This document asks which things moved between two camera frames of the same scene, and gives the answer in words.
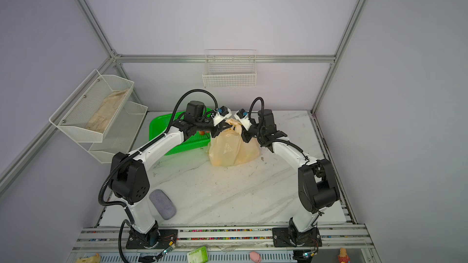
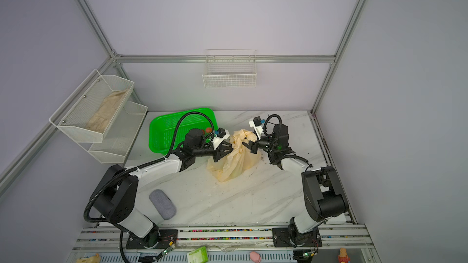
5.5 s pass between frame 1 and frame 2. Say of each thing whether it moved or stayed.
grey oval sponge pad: stayed
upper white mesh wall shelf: stayed
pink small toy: stayed
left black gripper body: moved
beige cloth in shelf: stayed
